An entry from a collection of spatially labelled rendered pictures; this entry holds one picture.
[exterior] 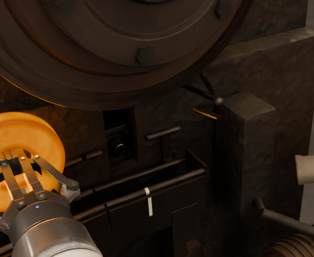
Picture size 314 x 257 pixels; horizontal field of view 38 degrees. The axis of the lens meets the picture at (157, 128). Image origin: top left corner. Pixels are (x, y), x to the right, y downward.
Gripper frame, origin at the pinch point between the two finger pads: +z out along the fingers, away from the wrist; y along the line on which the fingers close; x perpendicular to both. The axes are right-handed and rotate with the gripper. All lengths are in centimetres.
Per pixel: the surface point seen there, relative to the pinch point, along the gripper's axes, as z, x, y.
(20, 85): -2.5, 11.6, 3.3
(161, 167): 2.4, -14.3, 26.2
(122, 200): -3.7, -13.0, 15.4
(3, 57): -2.3, 15.7, 2.0
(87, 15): -10.5, 21.9, 10.9
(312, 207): 33, -86, 108
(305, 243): -15, -30, 48
